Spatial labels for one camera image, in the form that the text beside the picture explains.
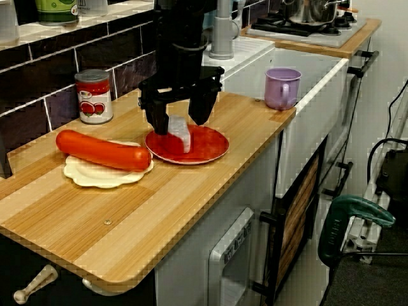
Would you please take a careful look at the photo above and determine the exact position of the black box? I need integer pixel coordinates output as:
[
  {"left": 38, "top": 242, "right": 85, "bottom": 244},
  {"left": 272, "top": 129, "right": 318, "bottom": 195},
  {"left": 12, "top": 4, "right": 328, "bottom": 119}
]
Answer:
[{"left": 375, "top": 148, "right": 408, "bottom": 211}]

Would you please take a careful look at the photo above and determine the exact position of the black door handle bar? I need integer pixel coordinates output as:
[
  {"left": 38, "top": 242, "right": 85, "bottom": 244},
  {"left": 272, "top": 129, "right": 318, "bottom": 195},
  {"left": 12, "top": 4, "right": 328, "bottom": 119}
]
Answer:
[{"left": 251, "top": 208, "right": 288, "bottom": 299}]

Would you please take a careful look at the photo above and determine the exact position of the purple plastic mug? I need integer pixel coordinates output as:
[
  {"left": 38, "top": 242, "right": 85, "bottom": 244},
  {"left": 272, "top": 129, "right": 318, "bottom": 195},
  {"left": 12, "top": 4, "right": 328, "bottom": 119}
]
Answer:
[{"left": 264, "top": 67, "right": 303, "bottom": 112}]

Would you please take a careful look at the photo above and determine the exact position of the white stove cabinet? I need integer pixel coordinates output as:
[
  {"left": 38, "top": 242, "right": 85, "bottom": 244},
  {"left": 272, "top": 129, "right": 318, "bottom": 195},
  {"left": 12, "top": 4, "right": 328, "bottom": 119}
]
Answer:
[{"left": 318, "top": 34, "right": 383, "bottom": 208}]

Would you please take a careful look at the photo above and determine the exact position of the straight black tool cable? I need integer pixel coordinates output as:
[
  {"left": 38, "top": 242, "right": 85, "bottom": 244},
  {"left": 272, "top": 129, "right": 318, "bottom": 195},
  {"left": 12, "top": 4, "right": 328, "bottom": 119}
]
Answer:
[{"left": 340, "top": 251, "right": 408, "bottom": 258}]

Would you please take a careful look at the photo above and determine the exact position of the black burner grate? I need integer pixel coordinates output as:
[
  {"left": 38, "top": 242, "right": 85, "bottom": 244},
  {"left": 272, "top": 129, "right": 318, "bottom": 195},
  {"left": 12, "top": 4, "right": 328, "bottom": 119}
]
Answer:
[{"left": 251, "top": 15, "right": 321, "bottom": 38}]

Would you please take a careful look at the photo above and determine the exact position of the white toy sink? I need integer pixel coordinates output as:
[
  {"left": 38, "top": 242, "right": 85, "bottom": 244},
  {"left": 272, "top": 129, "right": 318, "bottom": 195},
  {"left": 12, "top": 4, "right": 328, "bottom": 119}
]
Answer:
[{"left": 202, "top": 36, "right": 351, "bottom": 199}]

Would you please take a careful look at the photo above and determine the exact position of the translucent plastic container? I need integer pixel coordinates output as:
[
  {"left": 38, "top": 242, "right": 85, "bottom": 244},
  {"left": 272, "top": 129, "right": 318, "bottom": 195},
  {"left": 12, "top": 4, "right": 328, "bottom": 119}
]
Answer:
[{"left": 0, "top": 0, "right": 20, "bottom": 46}]

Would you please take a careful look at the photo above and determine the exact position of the cream scalloped plate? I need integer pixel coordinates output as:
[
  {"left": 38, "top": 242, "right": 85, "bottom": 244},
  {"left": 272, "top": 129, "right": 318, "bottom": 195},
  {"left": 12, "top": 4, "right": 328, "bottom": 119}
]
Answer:
[{"left": 62, "top": 140, "right": 155, "bottom": 189}]

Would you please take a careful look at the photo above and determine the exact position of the wood panel door black frame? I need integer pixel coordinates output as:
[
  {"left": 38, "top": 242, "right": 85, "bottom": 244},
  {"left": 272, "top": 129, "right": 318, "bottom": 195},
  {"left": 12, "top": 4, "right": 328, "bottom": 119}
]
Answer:
[{"left": 272, "top": 136, "right": 329, "bottom": 306}]

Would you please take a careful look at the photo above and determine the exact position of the cream drawer handle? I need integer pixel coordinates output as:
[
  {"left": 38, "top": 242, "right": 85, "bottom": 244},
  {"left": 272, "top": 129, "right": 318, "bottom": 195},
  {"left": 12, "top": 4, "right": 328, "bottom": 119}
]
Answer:
[
  {"left": 82, "top": 277, "right": 112, "bottom": 297},
  {"left": 12, "top": 264, "right": 59, "bottom": 305}
]

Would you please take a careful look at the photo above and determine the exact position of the black oven handle bar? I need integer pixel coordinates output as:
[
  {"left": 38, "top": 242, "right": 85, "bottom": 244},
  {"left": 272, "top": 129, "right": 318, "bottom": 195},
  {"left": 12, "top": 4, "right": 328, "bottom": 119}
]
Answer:
[
  {"left": 346, "top": 49, "right": 381, "bottom": 79},
  {"left": 322, "top": 161, "right": 354, "bottom": 198}
]

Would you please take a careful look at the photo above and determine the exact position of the small white lidded jar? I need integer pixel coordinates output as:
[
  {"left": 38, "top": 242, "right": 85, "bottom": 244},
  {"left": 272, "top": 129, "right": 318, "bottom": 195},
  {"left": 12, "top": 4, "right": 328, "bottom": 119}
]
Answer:
[{"left": 76, "top": 0, "right": 109, "bottom": 18}]

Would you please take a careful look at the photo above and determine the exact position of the thin black cable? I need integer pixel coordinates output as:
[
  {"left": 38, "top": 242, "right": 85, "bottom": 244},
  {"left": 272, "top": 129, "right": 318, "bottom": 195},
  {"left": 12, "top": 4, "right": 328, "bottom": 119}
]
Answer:
[{"left": 387, "top": 85, "right": 408, "bottom": 138}]

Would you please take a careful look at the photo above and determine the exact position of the steel cooking pot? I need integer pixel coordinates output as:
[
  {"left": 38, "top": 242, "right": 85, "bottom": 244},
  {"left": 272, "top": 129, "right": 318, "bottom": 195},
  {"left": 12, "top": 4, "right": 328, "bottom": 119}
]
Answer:
[{"left": 282, "top": 0, "right": 347, "bottom": 27}]

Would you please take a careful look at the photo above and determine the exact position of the red plate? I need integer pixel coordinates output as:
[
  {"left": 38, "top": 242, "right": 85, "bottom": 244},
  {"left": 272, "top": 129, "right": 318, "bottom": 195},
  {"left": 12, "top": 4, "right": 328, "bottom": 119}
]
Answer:
[{"left": 144, "top": 124, "right": 230, "bottom": 166}]

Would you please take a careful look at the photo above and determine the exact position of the toy ham slice red rind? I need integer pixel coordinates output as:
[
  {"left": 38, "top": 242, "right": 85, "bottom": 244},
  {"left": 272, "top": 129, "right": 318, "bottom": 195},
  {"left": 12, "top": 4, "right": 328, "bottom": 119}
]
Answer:
[{"left": 165, "top": 114, "right": 192, "bottom": 154}]

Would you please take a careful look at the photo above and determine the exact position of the green handled tool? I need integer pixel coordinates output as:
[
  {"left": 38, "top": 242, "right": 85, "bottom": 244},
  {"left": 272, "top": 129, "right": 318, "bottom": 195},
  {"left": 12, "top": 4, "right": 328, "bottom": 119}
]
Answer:
[{"left": 317, "top": 194, "right": 397, "bottom": 261}]

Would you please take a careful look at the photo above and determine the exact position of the grey toy faucet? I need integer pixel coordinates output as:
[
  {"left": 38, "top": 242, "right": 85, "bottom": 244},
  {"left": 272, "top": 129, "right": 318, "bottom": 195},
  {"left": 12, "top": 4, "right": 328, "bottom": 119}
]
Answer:
[{"left": 208, "top": 0, "right": 240, "bottom": 61}]

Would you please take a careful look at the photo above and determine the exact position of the tomato label tin can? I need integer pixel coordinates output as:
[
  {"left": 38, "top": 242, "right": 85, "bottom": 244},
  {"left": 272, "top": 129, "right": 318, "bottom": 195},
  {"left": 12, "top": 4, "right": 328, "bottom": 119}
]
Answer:
[{"left": 74, "top": 69, "right": 115, "bottom": 125}]

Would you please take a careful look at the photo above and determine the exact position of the white appliance door grey frame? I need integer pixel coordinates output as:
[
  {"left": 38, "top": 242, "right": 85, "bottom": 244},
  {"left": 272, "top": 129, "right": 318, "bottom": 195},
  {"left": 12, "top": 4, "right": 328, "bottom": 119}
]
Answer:
[{"left": 208, "top": 207, "right": 256, "bottom": 306}]

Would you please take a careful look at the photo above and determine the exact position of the green label tin can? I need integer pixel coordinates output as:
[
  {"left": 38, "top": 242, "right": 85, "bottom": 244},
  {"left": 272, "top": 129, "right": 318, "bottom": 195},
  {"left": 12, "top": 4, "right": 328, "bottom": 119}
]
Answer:
[{"left": 34, "top": 0, "right": 80, "bottom": 27}]

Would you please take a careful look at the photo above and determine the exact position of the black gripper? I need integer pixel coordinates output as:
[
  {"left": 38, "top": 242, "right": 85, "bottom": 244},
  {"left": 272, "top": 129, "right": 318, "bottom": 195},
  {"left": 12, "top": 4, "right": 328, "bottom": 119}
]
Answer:
[{"left": 138, "top": 50, "right": 226, "bottom": 135}]

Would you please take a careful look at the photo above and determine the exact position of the white counter cabinet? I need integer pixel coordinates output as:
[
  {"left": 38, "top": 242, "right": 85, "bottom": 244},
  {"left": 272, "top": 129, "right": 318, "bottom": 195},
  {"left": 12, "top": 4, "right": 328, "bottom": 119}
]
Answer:
[{"left": 154, "top": 130, "right": 283, "bottom": 306}]

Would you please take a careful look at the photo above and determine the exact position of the thick black cable loop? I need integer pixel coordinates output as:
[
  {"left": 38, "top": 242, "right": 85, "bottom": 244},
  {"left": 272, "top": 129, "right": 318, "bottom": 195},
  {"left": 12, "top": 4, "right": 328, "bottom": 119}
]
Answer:
[{"left": 366, "top": 136, "right": 408, "bottom": 192}]

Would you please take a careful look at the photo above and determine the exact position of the black cabinet front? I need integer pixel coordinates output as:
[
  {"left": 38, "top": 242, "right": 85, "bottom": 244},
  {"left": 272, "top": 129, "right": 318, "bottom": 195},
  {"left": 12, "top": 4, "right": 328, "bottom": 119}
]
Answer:
[{"left": 0, "top": 232, "right": 157, "bottom": 306}]

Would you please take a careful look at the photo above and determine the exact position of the orange toy sausage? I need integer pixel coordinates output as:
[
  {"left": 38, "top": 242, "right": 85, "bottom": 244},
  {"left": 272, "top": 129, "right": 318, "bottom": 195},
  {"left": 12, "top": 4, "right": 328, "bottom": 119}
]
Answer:
[{"left": 55, "top": 129, "right": 153, "bottom": 173}]

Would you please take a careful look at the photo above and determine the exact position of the aluminium frame rail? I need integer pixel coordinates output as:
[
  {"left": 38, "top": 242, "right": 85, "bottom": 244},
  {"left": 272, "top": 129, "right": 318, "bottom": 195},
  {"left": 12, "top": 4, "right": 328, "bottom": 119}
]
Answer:
[{"left": 342, "top": 95, "right": 408, "bottom": 265}]

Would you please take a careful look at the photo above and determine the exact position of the grey toy stove top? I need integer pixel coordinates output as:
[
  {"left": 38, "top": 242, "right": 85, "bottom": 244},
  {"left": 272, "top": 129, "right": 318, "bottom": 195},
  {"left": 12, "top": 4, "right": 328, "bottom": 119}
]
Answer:
[{"left": 247, "top": 12, "right": 368, "bottom": 48}]

